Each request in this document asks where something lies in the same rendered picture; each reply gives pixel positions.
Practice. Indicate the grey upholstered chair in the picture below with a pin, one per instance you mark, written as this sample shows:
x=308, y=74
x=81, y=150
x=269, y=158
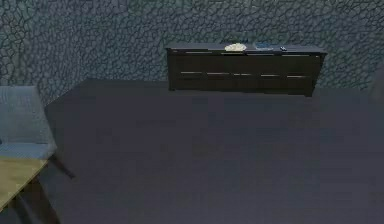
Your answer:
x=23, y=123

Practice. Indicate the black chest of drawers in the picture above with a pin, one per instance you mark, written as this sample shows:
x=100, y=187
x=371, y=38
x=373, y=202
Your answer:
x=243, y=71

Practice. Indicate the white crumpled cloth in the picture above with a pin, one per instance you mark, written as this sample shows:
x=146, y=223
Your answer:
x=235, y=47

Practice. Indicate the light wooden table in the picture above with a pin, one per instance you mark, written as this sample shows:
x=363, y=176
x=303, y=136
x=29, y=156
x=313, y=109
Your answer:
x=15, y=176

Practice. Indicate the blue flat dish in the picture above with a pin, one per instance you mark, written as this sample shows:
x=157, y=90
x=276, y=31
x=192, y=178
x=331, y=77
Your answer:
x=263, y=46

